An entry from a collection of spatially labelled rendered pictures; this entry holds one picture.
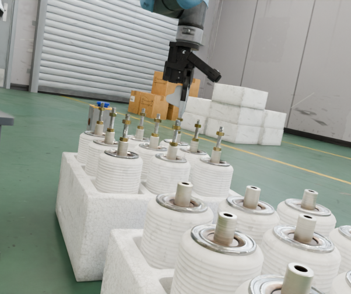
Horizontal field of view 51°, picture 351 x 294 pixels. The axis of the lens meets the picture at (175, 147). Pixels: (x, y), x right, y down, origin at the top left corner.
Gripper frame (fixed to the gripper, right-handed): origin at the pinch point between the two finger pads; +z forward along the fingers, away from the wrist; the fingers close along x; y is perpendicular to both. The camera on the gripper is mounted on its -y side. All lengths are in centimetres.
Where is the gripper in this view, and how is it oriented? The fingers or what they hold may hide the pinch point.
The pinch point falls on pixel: (182, 113)
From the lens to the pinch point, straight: 108.9
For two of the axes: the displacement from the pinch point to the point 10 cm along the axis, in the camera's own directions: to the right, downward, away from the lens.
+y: -9.8, -1.9, 1.0
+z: -1.7, 9.7, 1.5
